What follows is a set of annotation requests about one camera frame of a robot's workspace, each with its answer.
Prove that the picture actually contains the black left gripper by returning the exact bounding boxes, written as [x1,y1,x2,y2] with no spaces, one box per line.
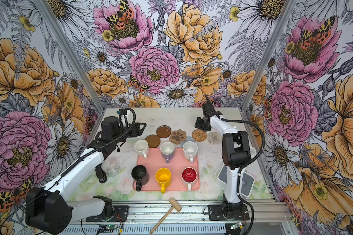
[113,123,147,144]

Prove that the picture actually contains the woven rattan round coaster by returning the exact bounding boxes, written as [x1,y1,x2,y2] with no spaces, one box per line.
[192,129,207,142]

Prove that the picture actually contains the multicolour zigzag round coaster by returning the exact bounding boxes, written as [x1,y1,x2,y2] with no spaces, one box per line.
[207,132,222,145]

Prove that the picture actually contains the plain brown wooden coaster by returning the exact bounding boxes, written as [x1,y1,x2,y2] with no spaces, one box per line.
[145,135,161,148]

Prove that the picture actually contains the dark wooden scratched coaster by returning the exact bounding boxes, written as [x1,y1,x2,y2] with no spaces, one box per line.
[156,125,172,139]

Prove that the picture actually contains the cork paw print coaster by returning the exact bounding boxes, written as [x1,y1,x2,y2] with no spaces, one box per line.
[169,129,186,145]

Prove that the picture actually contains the grey-blue woven round coaster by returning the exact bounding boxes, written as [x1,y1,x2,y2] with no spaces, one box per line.
[180,136,195,147]

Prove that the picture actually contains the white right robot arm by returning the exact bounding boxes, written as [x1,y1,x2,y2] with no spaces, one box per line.
[195,101,252,219]

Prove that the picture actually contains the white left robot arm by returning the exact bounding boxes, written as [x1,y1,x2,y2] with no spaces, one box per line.
[25,108,147,235]

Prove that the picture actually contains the white speckled mug left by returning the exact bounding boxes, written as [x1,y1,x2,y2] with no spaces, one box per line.
[134,140,149,159]

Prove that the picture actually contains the white speckled mug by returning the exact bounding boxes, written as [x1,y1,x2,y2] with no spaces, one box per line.
[134,140,149,159]
[182,142,198,163]

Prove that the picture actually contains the white speckled mug right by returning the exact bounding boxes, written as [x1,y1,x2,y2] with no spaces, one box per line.
[182,142,198,163]

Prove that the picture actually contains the purple mug white inside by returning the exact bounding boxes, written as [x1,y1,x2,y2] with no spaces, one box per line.
[160,142,175,163]

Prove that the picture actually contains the clear glass jar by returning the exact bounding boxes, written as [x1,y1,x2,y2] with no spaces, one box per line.
[102,157,121,176]

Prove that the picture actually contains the black mug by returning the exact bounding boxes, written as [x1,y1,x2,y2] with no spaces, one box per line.
[131,165,150,192]

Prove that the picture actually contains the white mug red inside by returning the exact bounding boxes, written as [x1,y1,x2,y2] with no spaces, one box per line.
[181,167,198,192]

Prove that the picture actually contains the yellow mug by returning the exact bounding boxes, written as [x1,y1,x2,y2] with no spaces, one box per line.
[156,167,172,194]

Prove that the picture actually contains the pink silicone tray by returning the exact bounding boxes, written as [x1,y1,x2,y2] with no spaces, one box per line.
[137,148,200,192]

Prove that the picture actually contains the white grey square container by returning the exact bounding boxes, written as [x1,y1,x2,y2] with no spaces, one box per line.
[217,165,255,202]

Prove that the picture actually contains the wooden mallet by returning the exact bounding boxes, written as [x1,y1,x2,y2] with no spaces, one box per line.
[150,198,182,234]

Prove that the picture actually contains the green circuit board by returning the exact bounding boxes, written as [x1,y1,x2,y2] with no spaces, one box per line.
[97,225,119,233]

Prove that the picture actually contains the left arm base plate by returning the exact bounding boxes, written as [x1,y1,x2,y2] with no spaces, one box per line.
[85,205,129,222]

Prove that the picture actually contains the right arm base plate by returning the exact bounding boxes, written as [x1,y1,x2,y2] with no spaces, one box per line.
[208,204,250,221]

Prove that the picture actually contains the aluminium right corner post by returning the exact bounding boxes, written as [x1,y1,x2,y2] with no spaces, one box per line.
[241,0,298,112]

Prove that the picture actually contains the aluminium corner post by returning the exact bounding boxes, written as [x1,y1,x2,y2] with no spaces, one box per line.
[241,0,298,112]
[34,1,105,113]

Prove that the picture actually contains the aluminium left corner post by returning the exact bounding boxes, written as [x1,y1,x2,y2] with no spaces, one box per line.
[34,1,105,113]

